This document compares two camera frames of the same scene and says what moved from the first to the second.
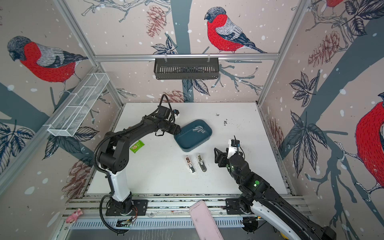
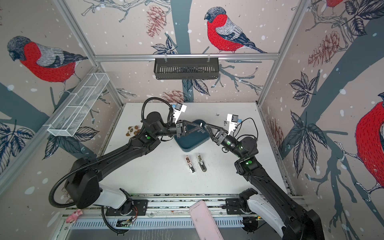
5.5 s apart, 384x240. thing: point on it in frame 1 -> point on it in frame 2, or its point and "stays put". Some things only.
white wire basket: [77, 105] stays put
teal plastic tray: [193, 135] stays put
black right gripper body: [223, 159] -> [218, 135]
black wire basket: [186, 68] stays put
